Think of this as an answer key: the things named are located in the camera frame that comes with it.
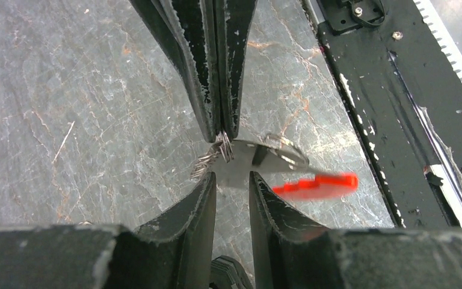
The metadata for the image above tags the metal keyring tool red handle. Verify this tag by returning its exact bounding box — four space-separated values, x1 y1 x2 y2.
190 133 359 200

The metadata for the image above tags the black poker chip case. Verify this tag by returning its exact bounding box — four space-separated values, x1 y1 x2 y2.
209 255 253 289

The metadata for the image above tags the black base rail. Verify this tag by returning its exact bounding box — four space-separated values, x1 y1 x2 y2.
303 1 462 229

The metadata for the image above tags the large silver key ring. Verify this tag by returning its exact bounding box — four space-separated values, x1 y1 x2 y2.
263 133 310 172

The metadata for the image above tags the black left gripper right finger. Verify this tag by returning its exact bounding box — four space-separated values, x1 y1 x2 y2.
249 172 462 288

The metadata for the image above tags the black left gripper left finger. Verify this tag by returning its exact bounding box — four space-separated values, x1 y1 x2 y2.
0 173 217 288

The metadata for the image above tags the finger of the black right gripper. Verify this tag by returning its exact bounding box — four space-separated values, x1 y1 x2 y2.
131 0 220 143
214 0 257 140

